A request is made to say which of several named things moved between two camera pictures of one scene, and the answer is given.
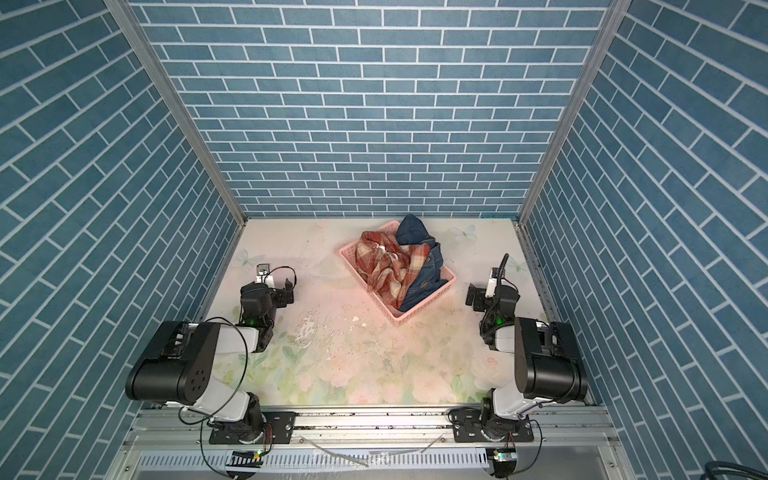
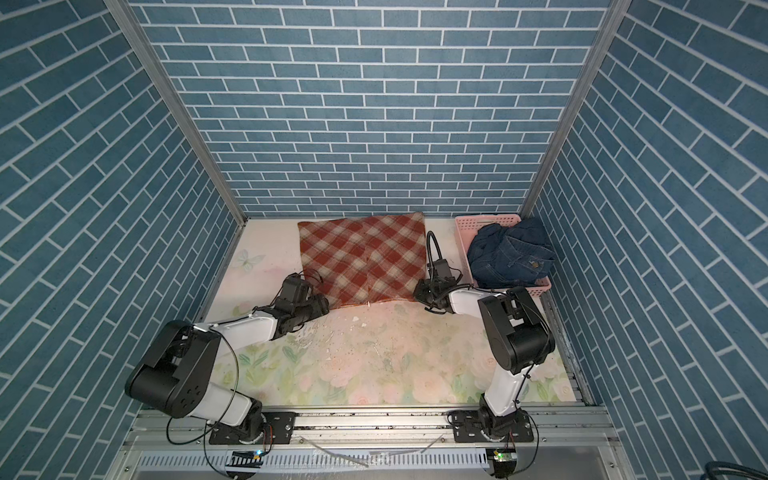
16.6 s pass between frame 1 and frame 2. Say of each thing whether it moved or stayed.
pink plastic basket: moved
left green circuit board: stayed
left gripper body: moved
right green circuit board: stayed
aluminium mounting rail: stayed
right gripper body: moved
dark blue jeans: moved
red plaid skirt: moved
